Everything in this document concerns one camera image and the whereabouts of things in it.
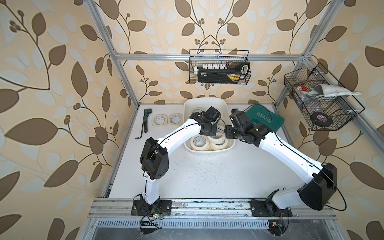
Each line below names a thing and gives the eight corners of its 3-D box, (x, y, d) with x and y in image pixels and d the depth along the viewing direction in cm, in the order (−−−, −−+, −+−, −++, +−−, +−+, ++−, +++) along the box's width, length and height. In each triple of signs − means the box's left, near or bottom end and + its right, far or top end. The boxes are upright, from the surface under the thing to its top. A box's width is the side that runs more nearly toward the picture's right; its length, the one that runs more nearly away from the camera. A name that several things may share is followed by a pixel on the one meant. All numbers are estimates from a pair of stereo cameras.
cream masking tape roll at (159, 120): (151, 126, 110) (150, 124, 107) (153, 117, 116) (152, 114, 113) (166, 126, 110) (165, 123, 107) (167, 117, 116) (167, 114, 113)
